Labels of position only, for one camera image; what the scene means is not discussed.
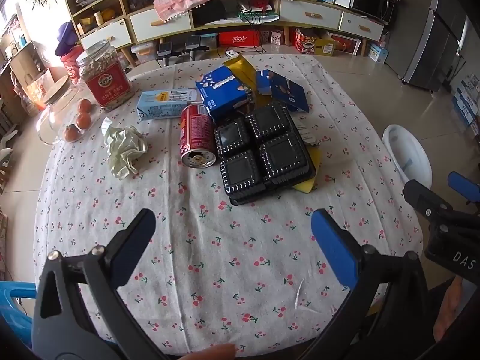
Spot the cherry print tablecloth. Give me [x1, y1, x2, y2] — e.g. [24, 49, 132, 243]
[33, 53, 424, 357]

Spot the person's right forearm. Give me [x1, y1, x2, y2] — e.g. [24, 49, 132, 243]
[427, 274, 480, 346]

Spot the crumpled white paper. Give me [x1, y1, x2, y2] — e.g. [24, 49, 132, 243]
[102, 124, 149, 181]

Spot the blue snack box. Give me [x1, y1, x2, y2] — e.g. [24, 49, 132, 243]
[195, 65, 253, 122]

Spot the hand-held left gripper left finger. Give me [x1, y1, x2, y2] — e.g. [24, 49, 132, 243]
[32, 208, 169, 360]

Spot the black plastic tray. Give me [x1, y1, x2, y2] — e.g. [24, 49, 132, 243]
[214, 101, 317, 206]

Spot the black microwave oven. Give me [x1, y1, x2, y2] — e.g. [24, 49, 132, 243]
[350, 0, 396, 21]

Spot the grey refrigerator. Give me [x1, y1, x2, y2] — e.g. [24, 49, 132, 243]
[386, 0, 469, 92]

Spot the clear jar with red label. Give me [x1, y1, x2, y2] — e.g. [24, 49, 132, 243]
[76, 40, 136, 113]

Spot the glass jar with lid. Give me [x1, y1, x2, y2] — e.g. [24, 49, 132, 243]
[36, 76, 85, 145]

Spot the printed cardboard box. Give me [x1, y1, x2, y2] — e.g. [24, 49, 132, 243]
[294, 28, 336, 57]

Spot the light blue milk carton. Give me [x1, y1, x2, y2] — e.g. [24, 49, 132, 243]
[136, 89, 203, 121]

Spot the red drink can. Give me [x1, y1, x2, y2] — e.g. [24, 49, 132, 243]
[178, 104, 218, 169]

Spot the small white paper slip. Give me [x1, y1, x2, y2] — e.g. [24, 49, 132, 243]
[295, 120, 320, 146]

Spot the gold foil wrapper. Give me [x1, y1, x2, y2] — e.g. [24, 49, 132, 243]
[223, 54, 260, 91]

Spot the flattened blue packet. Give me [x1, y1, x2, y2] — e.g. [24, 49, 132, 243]
[256, 69, 310, 114]

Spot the blue white carton stack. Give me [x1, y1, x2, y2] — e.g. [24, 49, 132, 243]
[450, 75, 480, 136]

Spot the flat red box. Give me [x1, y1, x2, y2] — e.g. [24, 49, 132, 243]
[218, 30, 261, 47]

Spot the blue plastic stool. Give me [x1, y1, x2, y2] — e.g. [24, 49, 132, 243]
[0, 281, 38, 349]

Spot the black grey device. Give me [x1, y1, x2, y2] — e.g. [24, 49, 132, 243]
[184, 35, 211, 61]
[157, 41, 175, 63]

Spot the wooden cabinet with white drawers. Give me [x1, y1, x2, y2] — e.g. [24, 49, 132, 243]
[63, 0, 391, 69]

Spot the person's left hand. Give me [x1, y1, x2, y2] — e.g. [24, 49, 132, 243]
[186, 343, 238, 360]

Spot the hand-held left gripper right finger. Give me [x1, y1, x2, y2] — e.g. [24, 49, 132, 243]
[298, 209, 439, 360]

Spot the clear storage box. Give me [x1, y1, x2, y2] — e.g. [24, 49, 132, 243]
[131, 43, 158, 64]

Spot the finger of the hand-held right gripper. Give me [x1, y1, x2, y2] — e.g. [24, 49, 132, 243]
[448, 171, 480, 206]
[403, 179, 454, 226]

